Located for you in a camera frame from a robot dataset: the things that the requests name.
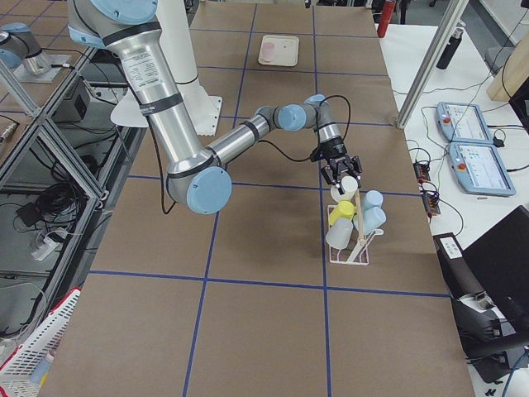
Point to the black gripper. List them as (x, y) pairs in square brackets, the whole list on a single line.
[(335, 150)]

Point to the pale green plastic cup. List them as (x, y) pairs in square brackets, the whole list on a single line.
[(345, 189)]

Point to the yellow plastic cup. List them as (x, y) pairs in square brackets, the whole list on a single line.
[(344, 209)]

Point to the blue plastic cup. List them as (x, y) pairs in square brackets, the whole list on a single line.
[(373, 218), (371, 199)]

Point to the grey plastic cup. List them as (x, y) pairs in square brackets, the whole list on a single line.
[(339, 234)]

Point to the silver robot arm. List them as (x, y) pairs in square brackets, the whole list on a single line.
[(152, 41)]

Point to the pink plastic cup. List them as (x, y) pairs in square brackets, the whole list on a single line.
[(267, 52)]

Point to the blue teach pendant far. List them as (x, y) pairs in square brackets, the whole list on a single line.
[(462, 122)]

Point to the blue teach pendant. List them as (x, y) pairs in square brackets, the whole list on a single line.
[(462, 122), (479, 169)]

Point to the blue teach pendant near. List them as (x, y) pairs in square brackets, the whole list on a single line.
[(479, 169)]

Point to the cream plastic tray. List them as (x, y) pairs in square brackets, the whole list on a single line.
[(286, 50)]

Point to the red bottle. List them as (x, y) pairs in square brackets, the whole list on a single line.
[(385, 17)]

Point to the black bottle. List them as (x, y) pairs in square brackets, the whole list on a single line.
[(450, 49)]

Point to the black laptop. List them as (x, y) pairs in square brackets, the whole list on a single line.
[(499, 262)]

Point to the white plastic basket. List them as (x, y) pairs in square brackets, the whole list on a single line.
[(25, 371)]

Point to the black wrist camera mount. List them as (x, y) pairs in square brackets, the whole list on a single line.
[(317, 154)]

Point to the white wire cup rack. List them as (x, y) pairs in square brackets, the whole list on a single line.
[(356, 252)]

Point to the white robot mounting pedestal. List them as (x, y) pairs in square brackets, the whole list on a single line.
[(176, 44)]

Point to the aluminium frame post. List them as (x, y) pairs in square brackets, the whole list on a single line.
[(438, 43)]

